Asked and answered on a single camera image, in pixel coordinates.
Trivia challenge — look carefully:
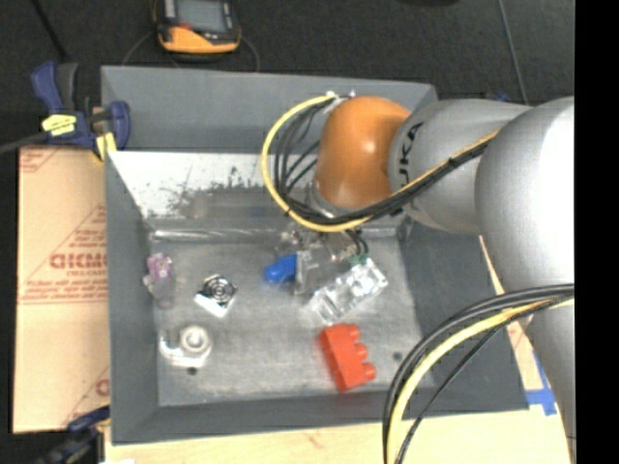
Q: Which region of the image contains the blue rounded toy piece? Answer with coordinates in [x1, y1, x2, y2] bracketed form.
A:
[263, 252, 299, 285]

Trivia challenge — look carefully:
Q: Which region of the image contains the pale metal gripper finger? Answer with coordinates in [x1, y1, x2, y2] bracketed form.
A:
[276, 232, 305, 256]
[293, 251, 326, 296]

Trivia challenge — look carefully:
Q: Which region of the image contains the clear plastic block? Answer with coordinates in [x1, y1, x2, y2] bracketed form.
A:
[306, 257, 390, 327]

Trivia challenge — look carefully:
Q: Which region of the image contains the silver disc on white base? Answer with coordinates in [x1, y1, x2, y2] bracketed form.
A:
[193, 273, 239, 319]

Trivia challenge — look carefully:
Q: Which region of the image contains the grey metal bin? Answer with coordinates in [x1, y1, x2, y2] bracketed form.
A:
[100, 65, 529, 445]

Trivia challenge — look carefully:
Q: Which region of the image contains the red toy brick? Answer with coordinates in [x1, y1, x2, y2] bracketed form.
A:
[317, 322, 378, 393]

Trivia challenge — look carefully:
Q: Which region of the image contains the brown cardboard board, red print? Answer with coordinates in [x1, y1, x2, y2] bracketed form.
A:
[11, 144, 112, 435]

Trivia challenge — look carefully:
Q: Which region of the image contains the white and grey metal fitting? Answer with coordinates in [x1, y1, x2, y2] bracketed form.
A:
[159, 325, 213, 369]

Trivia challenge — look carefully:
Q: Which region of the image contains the purple and clear small bottle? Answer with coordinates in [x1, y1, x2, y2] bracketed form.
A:
[142, 252, 175, 309]

